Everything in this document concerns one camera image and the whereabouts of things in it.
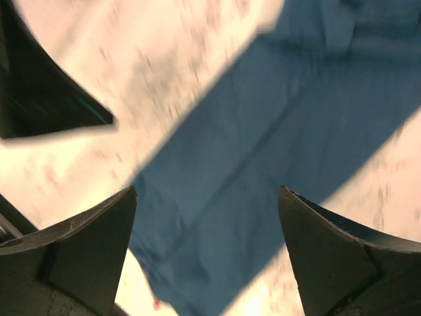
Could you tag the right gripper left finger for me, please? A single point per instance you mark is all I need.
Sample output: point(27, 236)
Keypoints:
point(70, 268)

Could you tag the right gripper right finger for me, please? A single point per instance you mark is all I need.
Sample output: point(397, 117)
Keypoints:
point(345, 268)

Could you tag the blue t shirt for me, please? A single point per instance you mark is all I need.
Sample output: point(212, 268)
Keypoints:
point(304, 106)

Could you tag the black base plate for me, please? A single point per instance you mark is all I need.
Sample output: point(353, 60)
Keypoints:
point(37, 96)

